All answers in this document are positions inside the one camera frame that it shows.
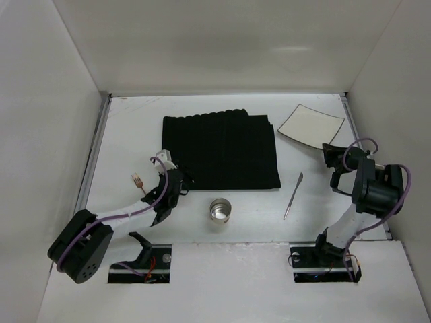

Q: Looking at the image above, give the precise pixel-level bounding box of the white square plate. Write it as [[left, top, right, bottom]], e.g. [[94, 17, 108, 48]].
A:
[[277, 104, 345, 149]]

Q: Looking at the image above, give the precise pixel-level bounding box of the silver metal cup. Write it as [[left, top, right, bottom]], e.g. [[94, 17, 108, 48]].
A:
[[209, 198, 232, 234]]

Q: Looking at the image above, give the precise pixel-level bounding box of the black cloth placemat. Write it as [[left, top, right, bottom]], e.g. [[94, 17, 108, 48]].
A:
[[162, 109, 281, 191]]

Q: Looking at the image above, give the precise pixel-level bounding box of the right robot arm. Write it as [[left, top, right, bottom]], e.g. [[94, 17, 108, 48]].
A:
[[314, 143, 409, 262]]

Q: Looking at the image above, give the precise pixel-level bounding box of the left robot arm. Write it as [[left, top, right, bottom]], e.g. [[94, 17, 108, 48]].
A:
[[48, 168, 194, 283]]

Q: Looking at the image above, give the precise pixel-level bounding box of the copper fork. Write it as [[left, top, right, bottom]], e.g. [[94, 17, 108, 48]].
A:
[[131, 173, 147, 196]]

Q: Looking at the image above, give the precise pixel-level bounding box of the silver knife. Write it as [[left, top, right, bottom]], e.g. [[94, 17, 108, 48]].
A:
[[283, 172, 304, 221]]

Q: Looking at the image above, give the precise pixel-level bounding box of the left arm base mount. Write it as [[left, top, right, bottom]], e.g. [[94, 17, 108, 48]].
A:
[[107, 232, 172, 284]]

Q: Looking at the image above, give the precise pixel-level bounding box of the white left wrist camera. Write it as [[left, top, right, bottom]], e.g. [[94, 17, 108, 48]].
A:
[[152, 149, 177, 174]]

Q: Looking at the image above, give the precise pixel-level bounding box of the right aluminium table rail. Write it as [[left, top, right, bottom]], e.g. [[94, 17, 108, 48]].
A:
[[328, 95, 384, 247]]

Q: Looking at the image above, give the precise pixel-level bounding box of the aluminium table rail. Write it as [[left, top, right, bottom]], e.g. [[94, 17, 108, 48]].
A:
[[65, 91, 112, 225], [328, 95, 384, 247]]

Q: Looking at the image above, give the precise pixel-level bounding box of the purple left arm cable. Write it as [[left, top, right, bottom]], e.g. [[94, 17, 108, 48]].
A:
[[55, 156, 171, 277]]

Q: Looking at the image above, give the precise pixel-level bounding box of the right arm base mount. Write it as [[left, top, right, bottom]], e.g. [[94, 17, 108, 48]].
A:
[[288, 243, 362, 283]]

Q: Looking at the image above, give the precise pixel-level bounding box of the left aluminium table rail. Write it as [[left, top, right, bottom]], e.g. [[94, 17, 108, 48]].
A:
[[65, 91, 112, 225]]

